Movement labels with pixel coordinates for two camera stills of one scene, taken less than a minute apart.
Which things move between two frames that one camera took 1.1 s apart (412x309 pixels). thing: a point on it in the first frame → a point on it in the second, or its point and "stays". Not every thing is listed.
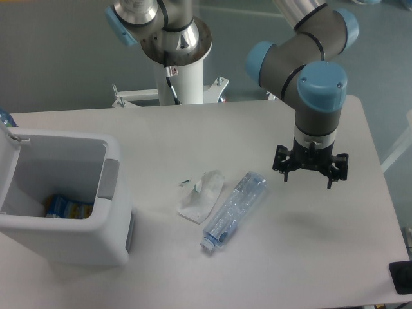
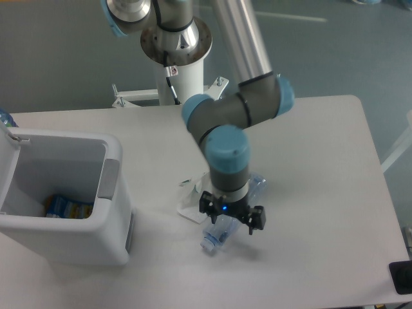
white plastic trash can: (36, 163) stays
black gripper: (313, 152) → (214, 207)
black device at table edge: (401, 273) stays
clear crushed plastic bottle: (231, 216) stays
